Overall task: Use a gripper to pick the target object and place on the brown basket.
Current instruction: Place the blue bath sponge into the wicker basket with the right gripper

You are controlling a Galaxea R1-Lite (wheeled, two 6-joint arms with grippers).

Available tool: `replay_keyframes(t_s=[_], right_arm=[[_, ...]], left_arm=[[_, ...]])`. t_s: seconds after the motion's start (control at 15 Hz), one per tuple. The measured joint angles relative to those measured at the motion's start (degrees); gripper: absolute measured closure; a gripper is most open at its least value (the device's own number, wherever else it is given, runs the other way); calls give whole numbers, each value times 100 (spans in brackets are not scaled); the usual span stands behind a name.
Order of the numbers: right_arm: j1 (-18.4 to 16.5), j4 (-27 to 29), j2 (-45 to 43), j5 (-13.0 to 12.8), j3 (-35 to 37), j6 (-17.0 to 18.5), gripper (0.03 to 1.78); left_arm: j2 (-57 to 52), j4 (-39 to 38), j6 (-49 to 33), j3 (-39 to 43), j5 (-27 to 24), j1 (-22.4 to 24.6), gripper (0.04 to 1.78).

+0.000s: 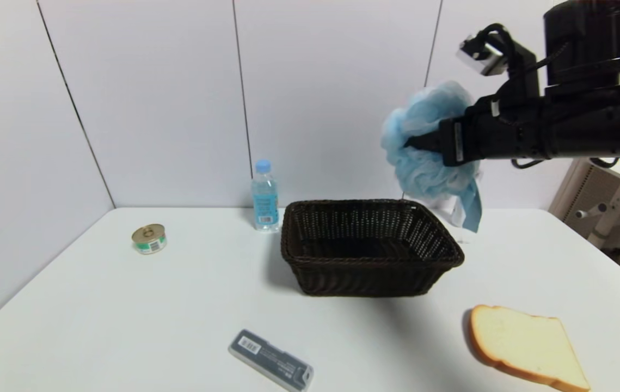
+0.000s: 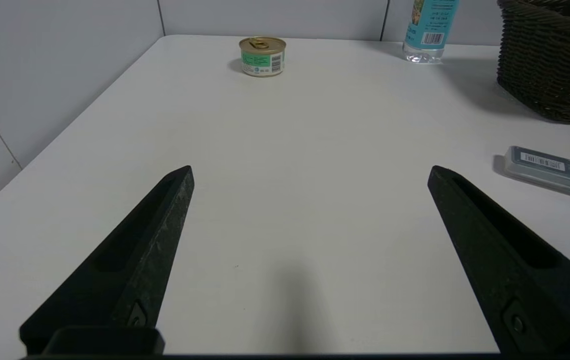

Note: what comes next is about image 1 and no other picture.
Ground white bread slice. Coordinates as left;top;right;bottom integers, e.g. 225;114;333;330
469;304;591;392

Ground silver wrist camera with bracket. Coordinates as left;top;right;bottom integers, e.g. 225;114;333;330
456;23;540;100

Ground white desk leg frame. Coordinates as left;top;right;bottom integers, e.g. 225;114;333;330
575;182;620;250

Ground dark brown wicker basket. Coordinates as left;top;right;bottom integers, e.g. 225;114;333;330
280;199;464;297

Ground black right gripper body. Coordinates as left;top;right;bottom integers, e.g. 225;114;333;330
438;97;547;167

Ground white bottle dark cap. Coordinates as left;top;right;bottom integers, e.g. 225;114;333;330
439;197;466;227

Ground clear water bottle blue cap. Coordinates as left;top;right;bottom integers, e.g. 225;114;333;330
251;160;280;233

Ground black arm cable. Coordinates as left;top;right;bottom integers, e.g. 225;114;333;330
510;157;555;170

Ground white perforated panel cabinet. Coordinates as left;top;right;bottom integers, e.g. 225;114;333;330
548;159;615;240

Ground grey rectangular plastic case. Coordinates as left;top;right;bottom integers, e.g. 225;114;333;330
228;328;314;392

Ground small tin can green label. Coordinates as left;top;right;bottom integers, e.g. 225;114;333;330
132;224;168;255

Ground light blue mesh bath loofah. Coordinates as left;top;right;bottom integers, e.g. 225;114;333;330
380;81;483;234

